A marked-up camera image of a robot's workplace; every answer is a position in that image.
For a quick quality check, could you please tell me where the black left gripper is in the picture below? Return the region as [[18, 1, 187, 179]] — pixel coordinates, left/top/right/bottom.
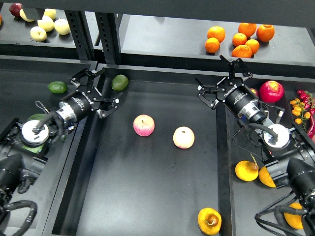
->
[[59, 68, 120, 122]]

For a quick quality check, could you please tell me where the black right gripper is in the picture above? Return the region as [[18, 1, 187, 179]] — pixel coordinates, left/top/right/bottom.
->
[[195, 55, 260, 117]]

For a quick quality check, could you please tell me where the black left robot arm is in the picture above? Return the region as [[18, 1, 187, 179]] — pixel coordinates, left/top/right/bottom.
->
[[0, 68, 119, 236]]

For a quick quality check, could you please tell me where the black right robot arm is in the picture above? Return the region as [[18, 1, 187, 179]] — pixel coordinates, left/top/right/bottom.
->
[[197, 56, 315, 236]]

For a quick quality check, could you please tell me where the green avocado at tray corner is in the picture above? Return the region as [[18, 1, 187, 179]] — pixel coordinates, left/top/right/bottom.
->
[[111, 74, 129, 91]]

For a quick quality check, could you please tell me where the green avocado left tray top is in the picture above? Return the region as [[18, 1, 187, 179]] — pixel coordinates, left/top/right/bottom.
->
[[47, 81, 68, 94]]

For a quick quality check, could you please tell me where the yellow pear with long stem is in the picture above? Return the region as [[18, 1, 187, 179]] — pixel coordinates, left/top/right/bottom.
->
[[235, 154, 259, 181]]

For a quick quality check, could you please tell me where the yellow pear middle right tray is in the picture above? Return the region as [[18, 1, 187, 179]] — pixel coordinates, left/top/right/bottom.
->
[[258, 166, 276, 188]]

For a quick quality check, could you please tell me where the dark red small apple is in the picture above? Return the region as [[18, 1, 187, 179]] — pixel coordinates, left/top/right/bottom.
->
[[251, 88, 259, 97]]

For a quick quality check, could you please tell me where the orange front wedge shaped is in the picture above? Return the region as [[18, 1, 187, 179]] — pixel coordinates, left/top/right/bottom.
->
[[231, 45, 252, 58]]

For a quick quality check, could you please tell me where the orange left bottom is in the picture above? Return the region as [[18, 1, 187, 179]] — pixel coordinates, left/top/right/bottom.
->
[[205, 37, 220, 54]]

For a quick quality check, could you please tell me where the orange centre small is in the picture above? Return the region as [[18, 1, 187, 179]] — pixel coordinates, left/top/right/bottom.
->
[[232, 32, 247, 47]]

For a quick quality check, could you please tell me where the orange small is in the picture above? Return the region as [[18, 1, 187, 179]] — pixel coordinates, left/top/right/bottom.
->
[[245, 39, 260, 55], [232, 32, 247, 47]]

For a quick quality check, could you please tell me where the orange small right front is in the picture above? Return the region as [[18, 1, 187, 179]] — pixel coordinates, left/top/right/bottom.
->
[[245, 39, 260, 55]]

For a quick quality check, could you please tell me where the orange left top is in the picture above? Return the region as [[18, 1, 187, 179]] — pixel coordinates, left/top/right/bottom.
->
[[207, 26, 225, 43]]

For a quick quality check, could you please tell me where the big red apple right tray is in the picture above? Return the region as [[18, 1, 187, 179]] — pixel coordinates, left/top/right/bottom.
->
[[258, 81, 284, 103]]

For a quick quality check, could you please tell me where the orange top back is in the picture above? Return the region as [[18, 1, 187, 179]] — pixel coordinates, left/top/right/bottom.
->
[[238, 23, 257, 38]]

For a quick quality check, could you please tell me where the pink red apple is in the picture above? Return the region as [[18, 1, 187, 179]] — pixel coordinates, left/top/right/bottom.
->
[[133, 114, 155, 137]]

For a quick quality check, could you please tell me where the orange right with stem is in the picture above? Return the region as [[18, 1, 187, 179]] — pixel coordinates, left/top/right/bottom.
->
[[256, 24, 275, 42]]

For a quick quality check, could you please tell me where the pale yellow pink apple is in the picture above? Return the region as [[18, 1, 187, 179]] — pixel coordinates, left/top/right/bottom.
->
[[173, 126, 195, 149]]

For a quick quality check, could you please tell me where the black shelf upright right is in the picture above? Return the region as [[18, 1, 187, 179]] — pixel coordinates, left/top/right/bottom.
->
[[95, 12, 122, 65]]

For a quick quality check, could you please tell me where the black shelf upright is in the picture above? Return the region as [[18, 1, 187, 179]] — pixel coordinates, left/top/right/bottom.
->
[[64, 10, 95, 60], [95, 12, 122, 65]]

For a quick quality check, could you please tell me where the black left tray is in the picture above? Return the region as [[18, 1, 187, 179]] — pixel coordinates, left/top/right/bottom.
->
[[0, 56, 97, 236]]

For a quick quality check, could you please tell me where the black tray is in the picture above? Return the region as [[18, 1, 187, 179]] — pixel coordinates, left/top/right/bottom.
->
[[216, 73, 315, 236], [51, 65, 223, 236], [0, 56, 97, 236]]

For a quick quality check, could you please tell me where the black shelf upright left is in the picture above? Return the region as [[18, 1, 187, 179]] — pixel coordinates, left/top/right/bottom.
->
[[64, 10, 95, 60]]

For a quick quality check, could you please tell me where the pale yellow apple right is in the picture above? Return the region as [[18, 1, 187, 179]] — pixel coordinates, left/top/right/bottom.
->
[[54, 18, 70, 35]]

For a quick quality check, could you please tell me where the cherry tomato bunch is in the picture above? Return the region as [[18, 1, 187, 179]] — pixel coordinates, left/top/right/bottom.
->
[[289, 90, 315, 125]]

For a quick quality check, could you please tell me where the pale yellow apple front left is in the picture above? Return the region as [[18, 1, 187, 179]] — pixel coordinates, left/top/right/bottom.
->
[[30, 26, 47, 42]]

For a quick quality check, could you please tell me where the pale yellow apple middle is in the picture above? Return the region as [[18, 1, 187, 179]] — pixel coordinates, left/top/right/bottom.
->
[[37, 15, 54, 32]]

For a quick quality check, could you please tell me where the black centre tray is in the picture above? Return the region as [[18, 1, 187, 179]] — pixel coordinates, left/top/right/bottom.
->
[[51, 65, 223, 236]]

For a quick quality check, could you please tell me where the pale yellow apple back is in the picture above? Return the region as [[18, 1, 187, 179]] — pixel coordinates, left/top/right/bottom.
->
[[44, 8, 57, 20]]

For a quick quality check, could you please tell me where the red chili pepper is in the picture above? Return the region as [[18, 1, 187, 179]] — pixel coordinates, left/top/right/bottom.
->
[[307, 116, 315, 139]]

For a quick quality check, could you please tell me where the pale yellow apple behind tag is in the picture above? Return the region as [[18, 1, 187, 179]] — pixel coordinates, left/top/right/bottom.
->
[[19, 9, 34, 22]]

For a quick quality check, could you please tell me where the dark red apple on shelf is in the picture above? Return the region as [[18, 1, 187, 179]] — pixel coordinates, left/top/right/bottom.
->
[[9, 3, 22, 17]]

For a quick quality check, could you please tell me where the black right tray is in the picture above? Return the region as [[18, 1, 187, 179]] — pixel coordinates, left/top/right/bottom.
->
[[216, 73, 315, 236]]

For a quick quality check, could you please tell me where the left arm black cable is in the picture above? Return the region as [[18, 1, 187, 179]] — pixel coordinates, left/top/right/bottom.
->
[[0, 200, 38, 236]]

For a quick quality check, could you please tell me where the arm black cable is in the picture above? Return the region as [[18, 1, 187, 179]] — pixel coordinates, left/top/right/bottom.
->
[[0, 200, 38, 236], [254, 188, 308, 236]]

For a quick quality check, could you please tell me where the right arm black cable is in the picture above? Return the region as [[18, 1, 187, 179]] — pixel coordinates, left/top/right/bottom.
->
[[254, 188, 308, 236]]

